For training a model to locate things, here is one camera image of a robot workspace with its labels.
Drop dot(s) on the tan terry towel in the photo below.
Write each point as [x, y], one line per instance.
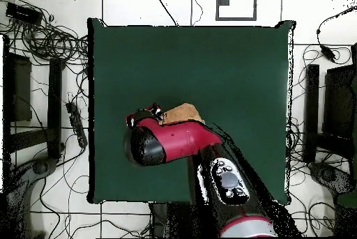
[181, 113]

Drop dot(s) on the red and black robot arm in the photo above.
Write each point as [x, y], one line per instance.
[181, 141]

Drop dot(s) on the long black power strip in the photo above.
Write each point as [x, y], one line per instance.
[76, 124]

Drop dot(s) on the dark green table cloth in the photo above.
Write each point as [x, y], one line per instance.
[195, 69]

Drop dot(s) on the grey tripod base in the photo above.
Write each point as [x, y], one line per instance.
[41, 168]
[327, 175]

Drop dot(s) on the black box device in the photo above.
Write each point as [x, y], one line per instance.
[23, 13]

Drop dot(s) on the black stand frame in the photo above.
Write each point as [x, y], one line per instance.
[311, 105]
[54, 96]

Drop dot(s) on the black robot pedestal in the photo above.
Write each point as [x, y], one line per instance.
[178, 219]

